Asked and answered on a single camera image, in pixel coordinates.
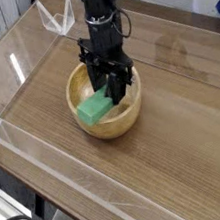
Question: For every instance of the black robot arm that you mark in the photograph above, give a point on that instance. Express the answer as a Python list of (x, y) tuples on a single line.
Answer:
[(101, 10)]

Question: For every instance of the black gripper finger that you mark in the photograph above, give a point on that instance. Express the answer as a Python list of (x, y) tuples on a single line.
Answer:
[(116, 86), (97, 76)]

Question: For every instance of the green rectangular block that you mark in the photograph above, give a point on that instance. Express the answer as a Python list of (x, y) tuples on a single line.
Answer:
[(91, 110)]

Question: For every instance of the light wooden bowl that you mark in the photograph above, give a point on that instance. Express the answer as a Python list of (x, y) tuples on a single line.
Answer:
[(119, 119)]

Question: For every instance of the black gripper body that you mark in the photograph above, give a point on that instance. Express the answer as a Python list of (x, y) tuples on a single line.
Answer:
[(105, 46)]

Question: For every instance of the clear acrylic tray wall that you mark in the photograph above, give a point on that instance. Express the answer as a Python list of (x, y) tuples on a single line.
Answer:
[(165, 166)]

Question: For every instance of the black table leg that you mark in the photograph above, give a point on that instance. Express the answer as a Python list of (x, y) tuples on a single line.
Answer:
[(39, 206)]

